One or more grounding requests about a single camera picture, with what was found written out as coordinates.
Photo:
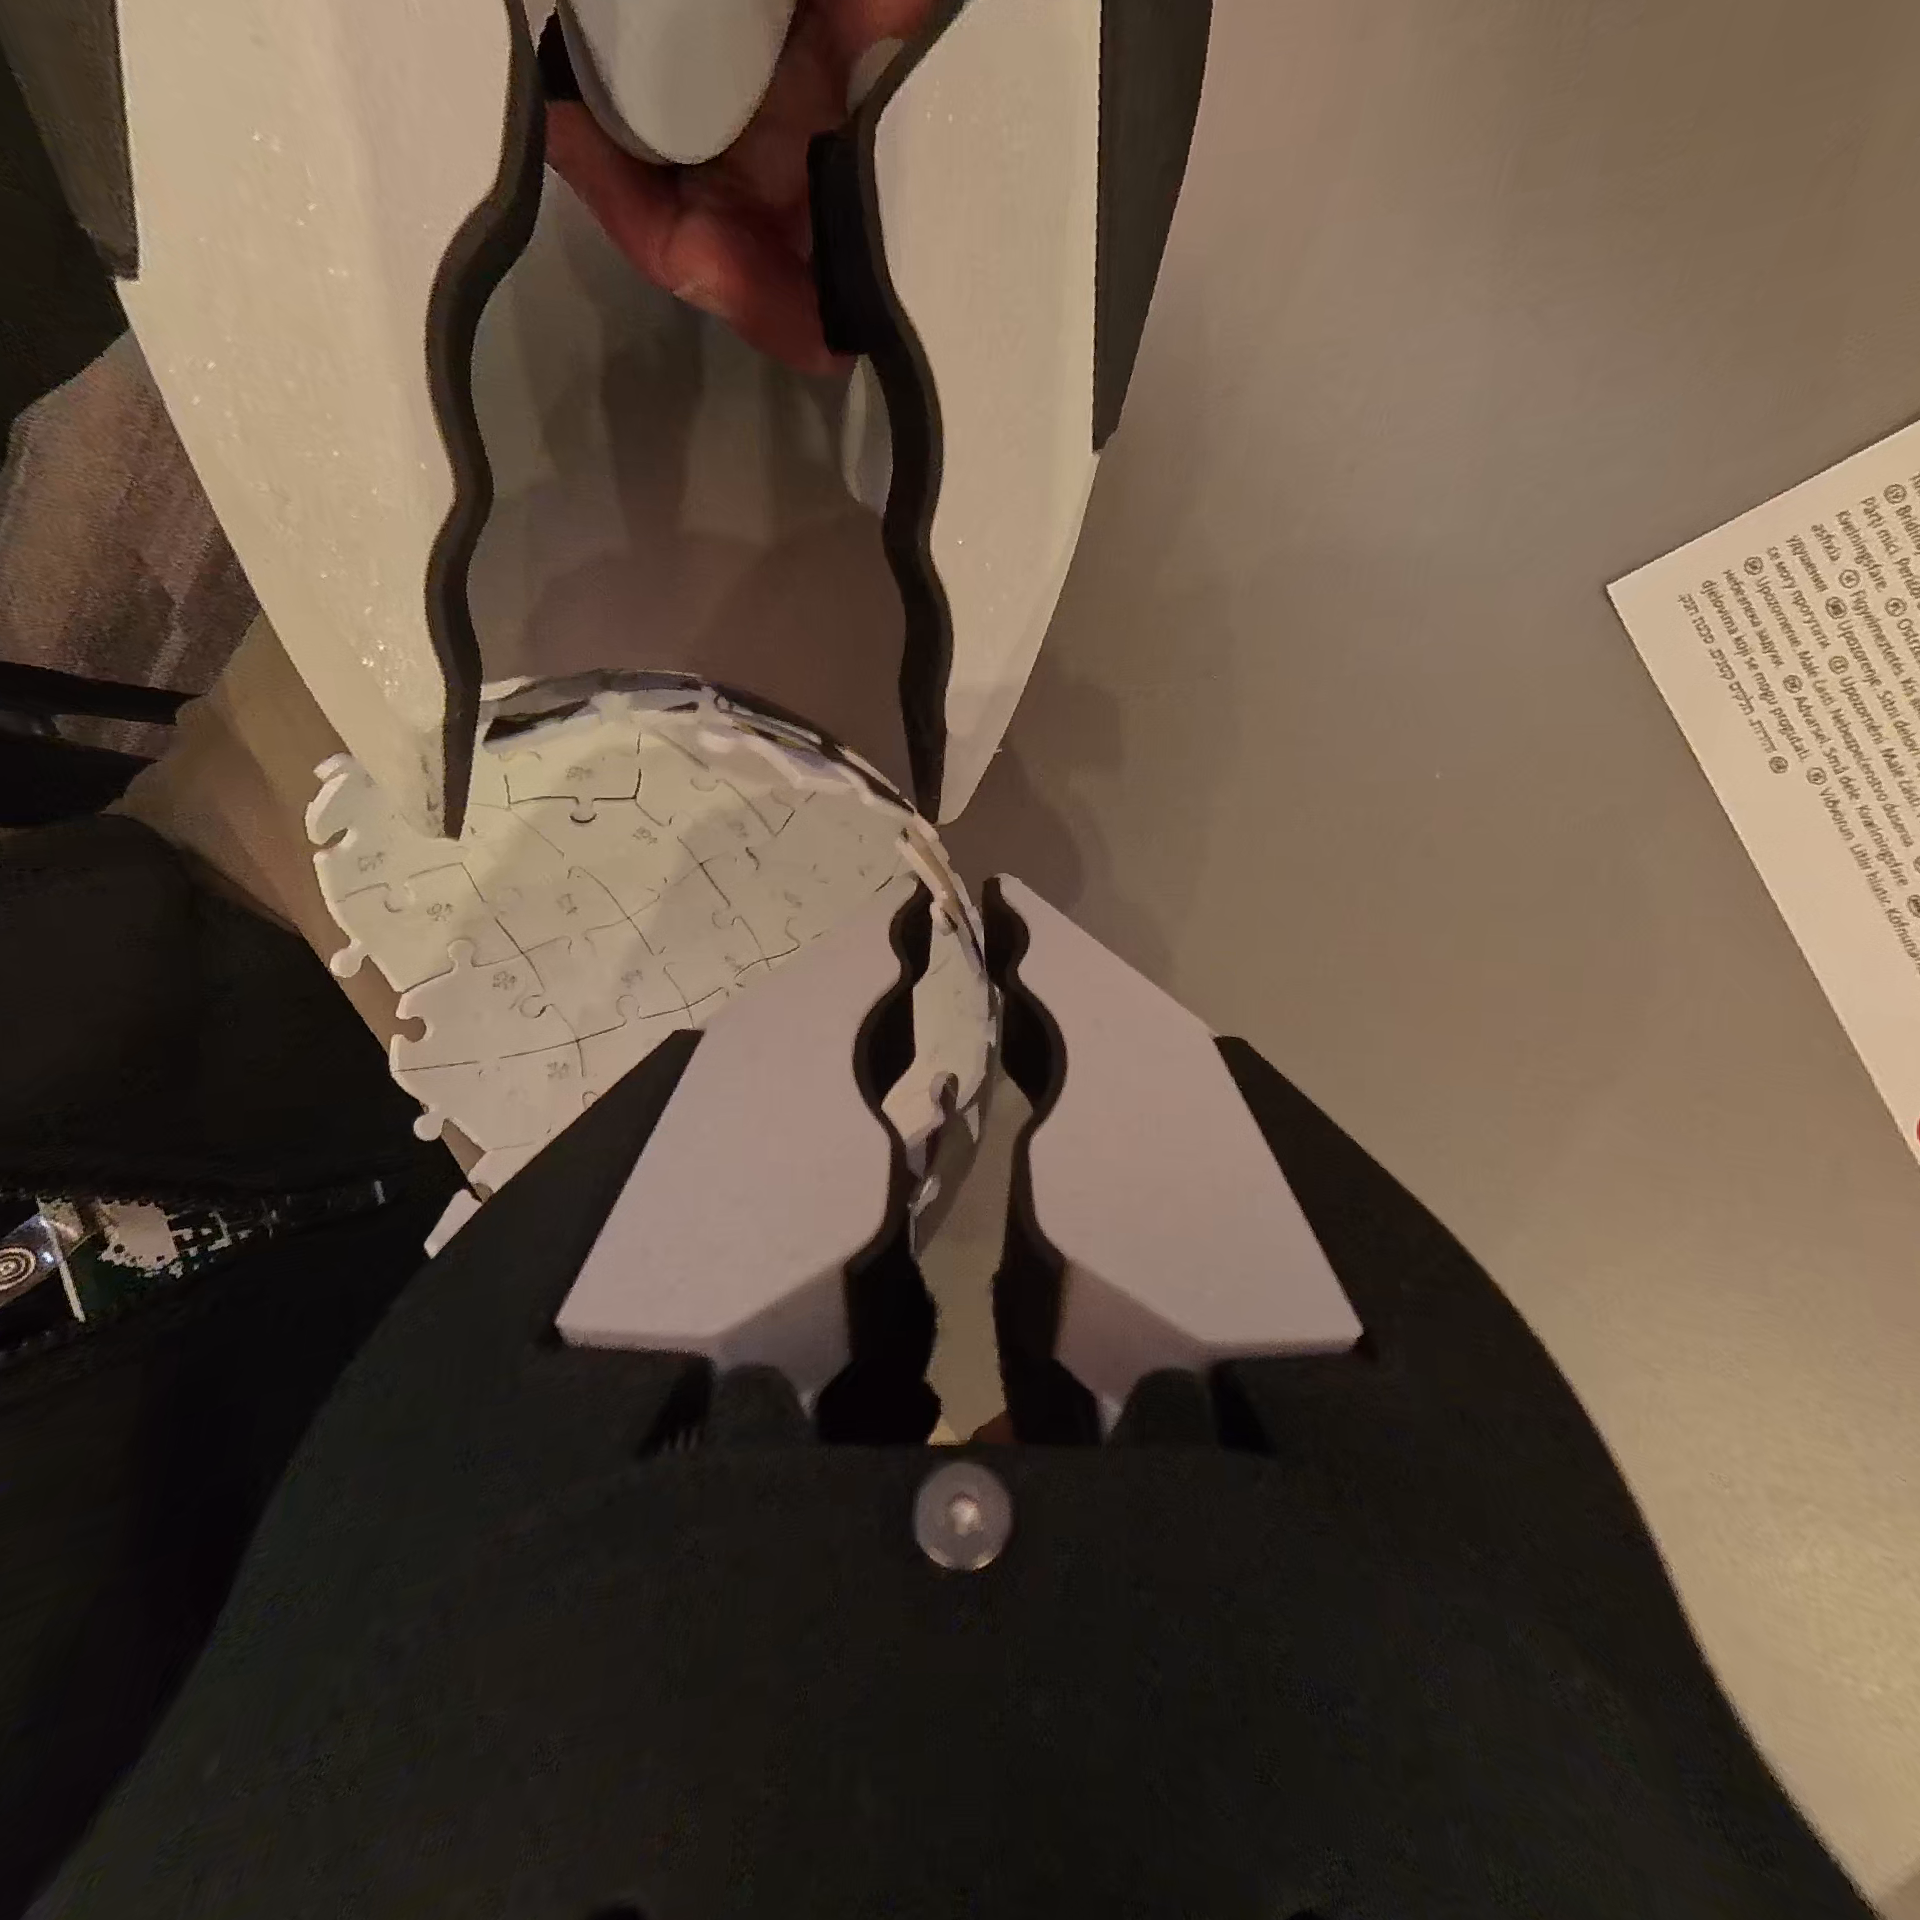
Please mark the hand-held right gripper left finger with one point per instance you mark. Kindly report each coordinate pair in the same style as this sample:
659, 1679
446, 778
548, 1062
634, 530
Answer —
736, 1203

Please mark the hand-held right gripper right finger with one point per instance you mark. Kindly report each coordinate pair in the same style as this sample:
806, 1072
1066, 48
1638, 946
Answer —
1188, 1203

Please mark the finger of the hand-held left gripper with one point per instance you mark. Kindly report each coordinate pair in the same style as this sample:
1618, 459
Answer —
298, 301
1005, 301

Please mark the partly built puzzle ball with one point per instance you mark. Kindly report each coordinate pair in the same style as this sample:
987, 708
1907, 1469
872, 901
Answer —
601, 931

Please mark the person's left hand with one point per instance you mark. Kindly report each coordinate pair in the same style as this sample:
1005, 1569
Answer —
705, 227

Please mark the black metal bar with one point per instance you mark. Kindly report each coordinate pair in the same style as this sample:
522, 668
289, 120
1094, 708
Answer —
77, 750

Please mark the black white patterned badge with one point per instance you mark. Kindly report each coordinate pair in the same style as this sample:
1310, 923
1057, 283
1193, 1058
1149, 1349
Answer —
135, 1238

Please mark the white instruction sheet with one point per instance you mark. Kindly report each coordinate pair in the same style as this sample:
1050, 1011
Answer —
1802, 750

